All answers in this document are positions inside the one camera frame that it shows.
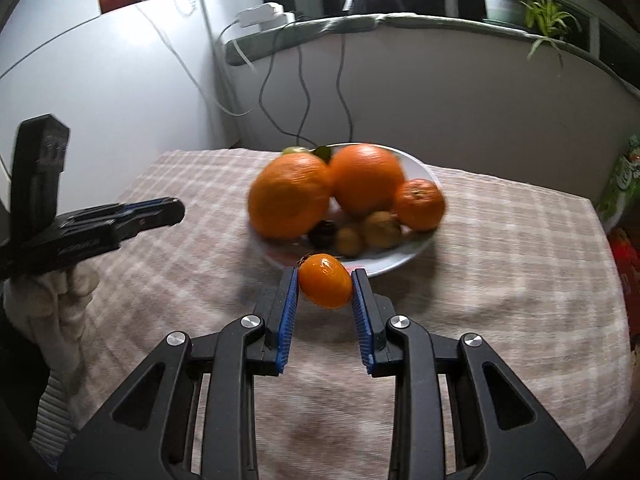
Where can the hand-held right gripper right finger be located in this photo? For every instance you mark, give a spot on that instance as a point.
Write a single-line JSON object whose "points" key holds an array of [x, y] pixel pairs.
{"points": [[362, 320]]}

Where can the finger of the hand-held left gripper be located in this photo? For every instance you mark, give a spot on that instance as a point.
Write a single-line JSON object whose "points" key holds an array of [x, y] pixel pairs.
{"points": [[160, 217], [110, 214]]}

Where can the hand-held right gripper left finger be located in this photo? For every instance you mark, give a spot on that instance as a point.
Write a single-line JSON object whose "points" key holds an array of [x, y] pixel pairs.
{"points": [[287, 320]]}

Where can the orange kumquat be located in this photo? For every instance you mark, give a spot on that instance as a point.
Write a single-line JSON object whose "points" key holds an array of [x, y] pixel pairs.
{"points": [[325, 280]]}

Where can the floral white plate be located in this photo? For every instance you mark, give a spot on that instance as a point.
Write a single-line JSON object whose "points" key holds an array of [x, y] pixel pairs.
{"points": [[390, 257]]}

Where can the small brown fruit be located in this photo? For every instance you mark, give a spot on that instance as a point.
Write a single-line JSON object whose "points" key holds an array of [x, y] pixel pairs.
{"points": [[349, 241], [382, 230]]}

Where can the dark purple grape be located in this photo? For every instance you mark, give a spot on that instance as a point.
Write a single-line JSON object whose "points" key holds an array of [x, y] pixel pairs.
{"points": [[321, 234]]}

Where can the large orange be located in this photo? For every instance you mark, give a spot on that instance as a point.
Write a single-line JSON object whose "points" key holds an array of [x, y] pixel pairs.
{"points": [[290, 195]]}

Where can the mandarin orange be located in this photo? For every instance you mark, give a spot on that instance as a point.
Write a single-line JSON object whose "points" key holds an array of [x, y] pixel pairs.
{"points": [[419, 205]]}

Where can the person's left forearm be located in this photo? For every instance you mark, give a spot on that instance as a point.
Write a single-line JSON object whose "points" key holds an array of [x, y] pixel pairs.
{"points": [[52, 415]]}

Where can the person's left hand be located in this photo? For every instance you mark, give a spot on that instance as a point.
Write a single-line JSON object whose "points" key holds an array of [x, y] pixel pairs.
{"points": [[50, 320]]}

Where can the white refrigerator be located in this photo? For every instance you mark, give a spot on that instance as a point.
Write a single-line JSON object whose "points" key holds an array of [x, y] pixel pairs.
{"points": [[100, 90]]}

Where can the checked beige tablecloth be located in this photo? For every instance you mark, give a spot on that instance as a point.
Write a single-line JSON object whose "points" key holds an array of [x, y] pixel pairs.
{"points": [[475, 270]]}

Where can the green leaf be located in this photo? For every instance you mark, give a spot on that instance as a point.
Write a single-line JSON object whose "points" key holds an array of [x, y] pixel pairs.
{"points": [[322, 152]]}

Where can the white power adapter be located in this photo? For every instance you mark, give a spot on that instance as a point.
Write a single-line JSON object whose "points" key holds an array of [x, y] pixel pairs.
{"points": [[257, 14]]}

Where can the white power strip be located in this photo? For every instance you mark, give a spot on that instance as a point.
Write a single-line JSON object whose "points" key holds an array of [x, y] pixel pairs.
{"points": [[280, 21]]}

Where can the grey-green windowsill cushion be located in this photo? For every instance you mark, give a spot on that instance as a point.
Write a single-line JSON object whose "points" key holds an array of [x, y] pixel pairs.
{"points": [[310, 30]]}

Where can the green printed package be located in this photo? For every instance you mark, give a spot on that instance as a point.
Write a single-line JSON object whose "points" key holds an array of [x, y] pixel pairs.
{"points": [[622, 180]]}

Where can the potted spider plant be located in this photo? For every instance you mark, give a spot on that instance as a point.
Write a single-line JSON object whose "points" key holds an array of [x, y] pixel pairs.
{"points": [[502, 5]]}

